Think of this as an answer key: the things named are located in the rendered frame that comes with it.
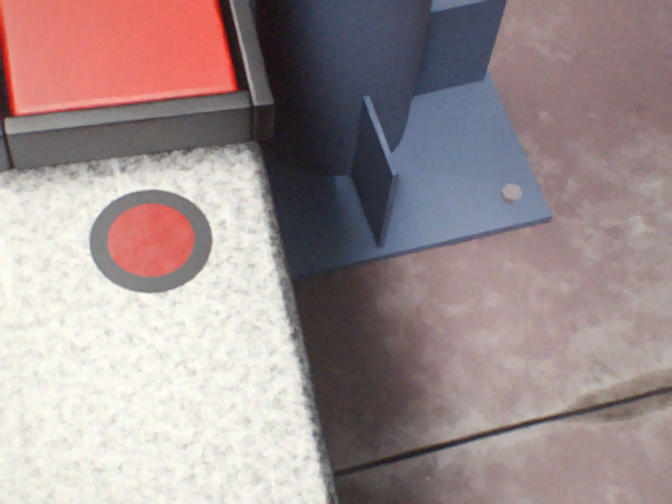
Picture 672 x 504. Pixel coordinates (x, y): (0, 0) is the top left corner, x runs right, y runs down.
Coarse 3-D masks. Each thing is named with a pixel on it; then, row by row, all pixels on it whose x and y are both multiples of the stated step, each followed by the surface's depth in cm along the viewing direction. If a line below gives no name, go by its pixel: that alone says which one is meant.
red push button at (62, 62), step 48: (0, 0) 38; (48, 0) 38; (96, 0) 38; (144, 0) 38; (192, 0) 39; (48, 48) 37; (96, 48) 37; (144, 48) 38; (192, 48) 38; (48, 96) 37; (96, 96) 37; (144, 96) 37; (192, 96) 37
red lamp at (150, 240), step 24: (120, 216) 36; (144, 216) 36; (168, 216) 37; (120, 240) 36; (144, 240) 36; (168, 240) 36; (192, 240) 36; (120, 264) 36; (144, 264) 36; (168, 264) 36
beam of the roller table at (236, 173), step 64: (0, 64) 39; (0, 192) 37; (64, 192) 37; (128, 192) 37; (192, 192) 37; (256, 192) 37; (0, 256) 36; (64, 256) 36; (256, 256) 36; (0, 320) 35; (64, 320) 35; (128, 320) 35; (192, 320) 35; (256, 320) 35; (0, 384) 34; (64, 384) 34; (128, 384) 34; (192, 384) 34; (256, 384) 34; (0, 448) 33; (64, 448) 33; (128, 448) 33; (192, 448) 33; (256, 448) 33; (320, 448) 34
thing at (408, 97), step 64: (256, 0) 157; (320, 0) 122; (384, 0) 122; (448, 0) 159; (320, 64) 130; (384, 64) 131; (448, 64) 149; (320, 128) 138; (384, 128) 141; (448, 128) 150; (512, 128) 151; (320, 192) 144; (384, 192) 134; (448, 192) 146; (512, 192) 145; (320, 256) 141; (384, 256) 141
